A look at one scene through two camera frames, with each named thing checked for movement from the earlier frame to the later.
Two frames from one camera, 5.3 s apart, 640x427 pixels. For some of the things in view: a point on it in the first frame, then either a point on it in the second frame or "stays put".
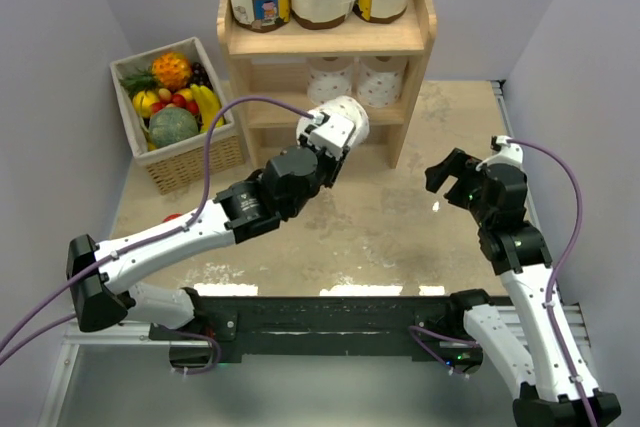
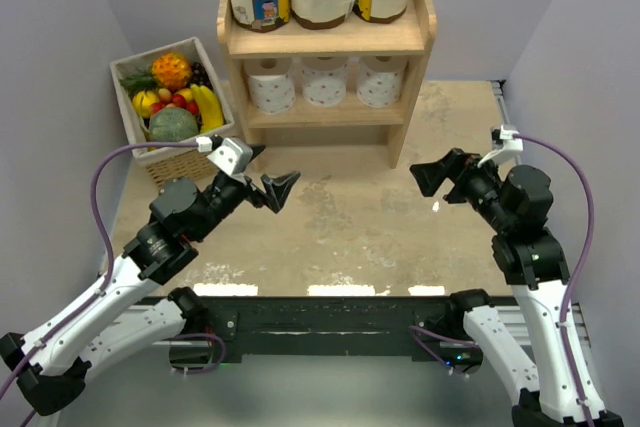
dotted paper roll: [381, 79] stays put
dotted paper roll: [345, 107] -> [271, 82]
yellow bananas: [209, 106] stays put
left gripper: [332, 162] -> [277, 188]
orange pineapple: [172, 69] stays put
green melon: [170, 125] stays put
